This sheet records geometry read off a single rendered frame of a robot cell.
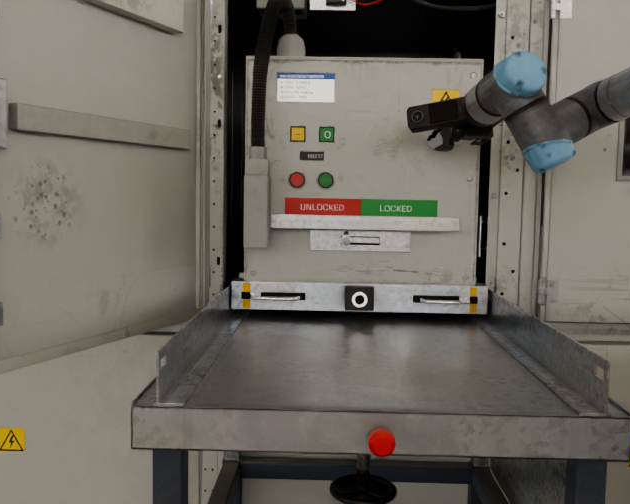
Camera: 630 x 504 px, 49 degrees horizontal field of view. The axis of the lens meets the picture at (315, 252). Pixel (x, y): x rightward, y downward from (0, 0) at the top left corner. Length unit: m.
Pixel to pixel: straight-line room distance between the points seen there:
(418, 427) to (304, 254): 0.66
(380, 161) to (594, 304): 0.56
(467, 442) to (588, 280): 0.78
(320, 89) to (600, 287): 0.74
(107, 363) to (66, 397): 0.12
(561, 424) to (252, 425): 0.38
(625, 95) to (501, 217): 0.47
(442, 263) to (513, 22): 0.53
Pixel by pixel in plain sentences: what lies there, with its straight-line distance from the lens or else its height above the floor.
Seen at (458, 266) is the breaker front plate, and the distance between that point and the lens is 1.49.
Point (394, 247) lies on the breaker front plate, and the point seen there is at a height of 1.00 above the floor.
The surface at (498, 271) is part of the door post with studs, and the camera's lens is 1.57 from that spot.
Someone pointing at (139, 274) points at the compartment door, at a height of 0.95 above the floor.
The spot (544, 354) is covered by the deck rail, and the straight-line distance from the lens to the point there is 1.16.
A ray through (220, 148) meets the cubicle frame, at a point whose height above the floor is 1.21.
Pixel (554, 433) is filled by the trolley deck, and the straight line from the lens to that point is 0.93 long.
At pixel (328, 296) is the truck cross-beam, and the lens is 1.47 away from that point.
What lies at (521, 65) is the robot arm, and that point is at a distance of 1.18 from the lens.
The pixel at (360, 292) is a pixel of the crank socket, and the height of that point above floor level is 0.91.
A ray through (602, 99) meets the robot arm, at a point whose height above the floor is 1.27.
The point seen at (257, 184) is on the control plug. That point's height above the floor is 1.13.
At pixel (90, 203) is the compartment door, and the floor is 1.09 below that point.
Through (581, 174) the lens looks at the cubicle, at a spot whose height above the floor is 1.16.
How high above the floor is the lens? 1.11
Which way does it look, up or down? 5 degrees down
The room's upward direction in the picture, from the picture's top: 1 degrees clockwise
